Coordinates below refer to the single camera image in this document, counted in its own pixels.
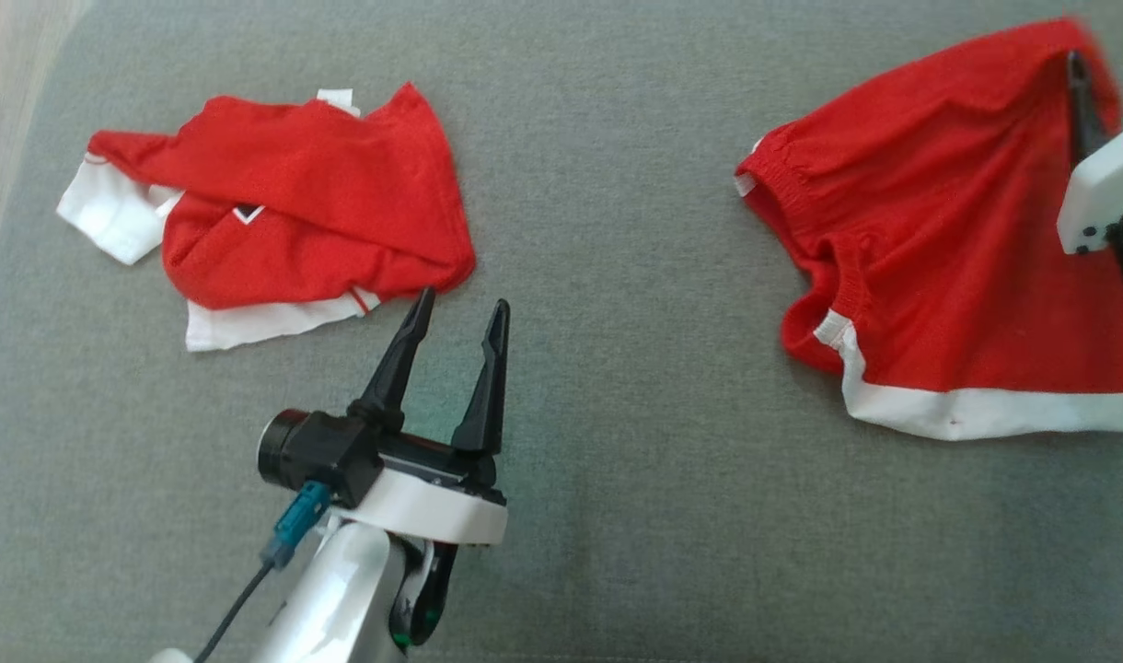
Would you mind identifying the red white basketball jersey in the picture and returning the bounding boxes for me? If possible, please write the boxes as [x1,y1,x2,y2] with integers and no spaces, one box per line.
[57,83,477,353]

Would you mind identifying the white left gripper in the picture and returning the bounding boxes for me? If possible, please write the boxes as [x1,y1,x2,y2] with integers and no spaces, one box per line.
[348,287,512,546]

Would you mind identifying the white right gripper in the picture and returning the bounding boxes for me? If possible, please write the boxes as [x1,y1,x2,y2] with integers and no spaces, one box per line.
[1057,51,1123,256]

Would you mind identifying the grey sofa seat cushion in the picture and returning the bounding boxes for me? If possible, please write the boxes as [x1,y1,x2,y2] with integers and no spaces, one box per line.
[0,0,1123,663]

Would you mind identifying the red white-trimmed shorts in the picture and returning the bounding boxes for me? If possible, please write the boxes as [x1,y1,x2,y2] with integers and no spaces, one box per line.
[735,18,1123,441]

